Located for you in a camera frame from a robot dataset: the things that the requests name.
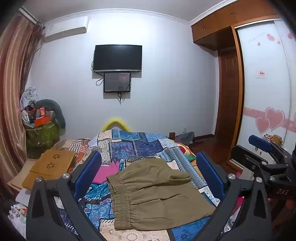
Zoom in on pile of white papers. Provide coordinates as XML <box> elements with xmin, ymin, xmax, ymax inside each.
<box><xmin>8</xmin><ymin>188</ymin><xmax>30</xmax><ymax>232</ymax></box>

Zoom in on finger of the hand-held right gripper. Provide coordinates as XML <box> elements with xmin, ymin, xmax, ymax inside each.
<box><xmin>248</xmin><ymin>135</ymin><xmax>292</xmax><ymax>163</ymax></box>
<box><xmin>230</xmin><ymin>145</ymin><xmax>269</xmax><ymax>173</ymax></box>

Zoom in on orange striped bedding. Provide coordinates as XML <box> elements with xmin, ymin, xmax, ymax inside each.
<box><xmin>52</xmin><ymin>138</ymin><xmax>92</xmax><ymax>163</ymax></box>

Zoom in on wall-mounted black television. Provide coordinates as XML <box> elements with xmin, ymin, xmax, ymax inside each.
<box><xmin>93</xmin><ymin>45</ymin><xmax>142</xmax><ymax>73</ymax></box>

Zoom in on yellow curved hoop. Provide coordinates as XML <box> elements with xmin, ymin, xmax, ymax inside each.
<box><xmin>102</xmin><ymin>117</ymin><xmax>130</xmax><ymax>132</ymax></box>

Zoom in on flat cardboard sheets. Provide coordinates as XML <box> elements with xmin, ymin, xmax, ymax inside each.
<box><xmin>7</xmin><ymin>159</ymin><xmax>35</xmax><ymax>193</ymax></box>

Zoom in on blue patchwork blanket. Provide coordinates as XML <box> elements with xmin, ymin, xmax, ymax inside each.
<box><xmin>58</xmin><ymin>129</ymin><xmax>232</xmax><ymax>241</ymax></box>

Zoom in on grey neck pillow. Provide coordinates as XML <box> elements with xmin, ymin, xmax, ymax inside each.
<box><xmin>35</xmin><ymin>99</ymin><xmax>66</xmax><ymax>128</ymax></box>

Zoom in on wooden lap desk board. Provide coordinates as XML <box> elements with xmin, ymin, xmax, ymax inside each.
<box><xmin>22</xmin><ymin>149</ymin><xmax>77</xmax><ymax>189</ymax></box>

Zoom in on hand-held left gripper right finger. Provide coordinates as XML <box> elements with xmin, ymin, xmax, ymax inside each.
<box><xmin>196</xmin><ymin>152</ymin><xmax>274</xmax><ymax>241</ymax></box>

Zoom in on white heart-print sliding door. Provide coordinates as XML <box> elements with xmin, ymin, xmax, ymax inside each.
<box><xmin>235</xmin><ymin>20</ymin><xmax>296</xmax><ymax>149</ymax></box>

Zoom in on brown striped curtain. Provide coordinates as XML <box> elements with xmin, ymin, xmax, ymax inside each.
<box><xmin>0</xmin><ymin>11</ymin><xmax>44</xmax><ymax>193</ymax></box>

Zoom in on pale grey crumpled cloth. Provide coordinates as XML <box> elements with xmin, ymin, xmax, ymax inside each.
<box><xmin>20</xmin><ymin>87</ymin><xmax>38</xmax><ymax>108</ymax></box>

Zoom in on orange box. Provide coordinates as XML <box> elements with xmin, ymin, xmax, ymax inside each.
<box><xmin>33</xmin><ymin>116</ymin><xmax>51</xmax><ymax>127</ymax></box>

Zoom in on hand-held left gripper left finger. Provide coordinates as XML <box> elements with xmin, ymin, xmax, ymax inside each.
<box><xmin>26</xmin><ymin>150</ymin><xmax>105</xmax><ymax>241</ymax></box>

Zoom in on olive green pants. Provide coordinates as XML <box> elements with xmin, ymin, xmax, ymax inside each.
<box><xmin>106</xmin><ymin>158</ymin><xmax>216</xmax><ymax>231</ymax></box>

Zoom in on small black wall monitor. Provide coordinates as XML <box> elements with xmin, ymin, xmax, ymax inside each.
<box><xmin>103</xmin><ymin>72</ymin><xmax>131</xmax><ymax>93</ymax></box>

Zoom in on grey cloth heap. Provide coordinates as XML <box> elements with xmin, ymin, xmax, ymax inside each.
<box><xmin>174</xmin><ymin>131</ymin><xmax>195</xmax><ymax>145</ymax></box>

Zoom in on brown wooden door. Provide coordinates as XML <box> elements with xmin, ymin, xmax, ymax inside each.
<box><xmin>214</xmin><ymin>46</ymin><xmax>245</xmax><ymax>167</ymax></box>

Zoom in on white air conditioner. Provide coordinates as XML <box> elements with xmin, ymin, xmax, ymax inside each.
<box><xmin>43</xmin><ymin>16</ymin><xmax>89</xmax><ymax>42</ymax></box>

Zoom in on pink folded cloth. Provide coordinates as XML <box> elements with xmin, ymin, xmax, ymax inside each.
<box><xmin>92</xmin><ymin>161</ymin><xmax>120</xmax><ymax>184</ymax></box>

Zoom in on wooden overhead cabinet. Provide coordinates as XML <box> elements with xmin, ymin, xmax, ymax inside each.
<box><xmin>191</xmin><ymin>0</ymin><xmax>281</xmax><ymax>50</ymax></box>

